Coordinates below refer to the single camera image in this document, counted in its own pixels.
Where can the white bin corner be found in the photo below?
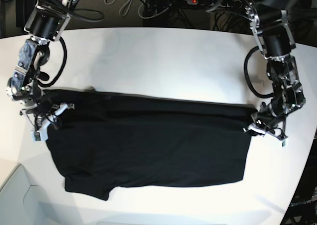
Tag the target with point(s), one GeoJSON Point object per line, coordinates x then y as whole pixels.
{"type": "Point", "coordinates": [18, 203]}

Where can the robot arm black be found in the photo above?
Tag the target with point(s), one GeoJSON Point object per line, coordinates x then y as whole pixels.
{"type": "Point", "coordinates": [45, 25]}
{"type": "Point", "coordinates": [270, 26]}

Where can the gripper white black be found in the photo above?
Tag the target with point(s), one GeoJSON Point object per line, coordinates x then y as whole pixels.
{"type": "Point", "coordinates": [42, 120]}
{"type": "Point", "coordinates": [262, 125]}

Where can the black equipment box left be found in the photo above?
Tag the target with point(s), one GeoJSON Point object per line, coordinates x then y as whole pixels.
{"type": "Point", "coordinates": [20, 13]}

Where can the black graphic t-shirt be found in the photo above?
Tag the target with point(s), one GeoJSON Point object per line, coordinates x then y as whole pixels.
{"type": "Point", "coordinates": [111, 140]}

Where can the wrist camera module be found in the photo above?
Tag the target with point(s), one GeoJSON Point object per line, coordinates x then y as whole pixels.
{"type": "Point", "coordinates": [285, 142]}
{"type": "Point", "coordinates": [39, 136]}

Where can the black power strip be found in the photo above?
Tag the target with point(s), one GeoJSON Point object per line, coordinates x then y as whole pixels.
{"type": "Point", "coordinates": [236, 4]}

